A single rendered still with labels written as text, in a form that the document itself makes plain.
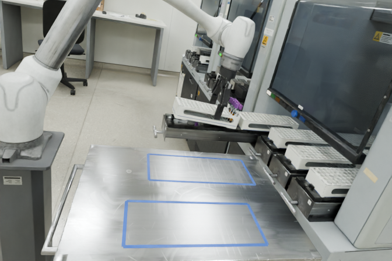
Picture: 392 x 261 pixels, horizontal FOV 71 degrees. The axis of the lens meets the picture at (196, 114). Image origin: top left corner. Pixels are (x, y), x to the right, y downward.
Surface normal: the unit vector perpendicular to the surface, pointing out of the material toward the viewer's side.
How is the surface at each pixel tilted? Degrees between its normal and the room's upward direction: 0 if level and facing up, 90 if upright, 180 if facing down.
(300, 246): 0
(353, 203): 90
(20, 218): 90
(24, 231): 90
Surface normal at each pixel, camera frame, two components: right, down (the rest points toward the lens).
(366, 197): -0.96, -0.09
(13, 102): 0.40, 0.18
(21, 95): 0.68, 0.08
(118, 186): 0.19, -0.90
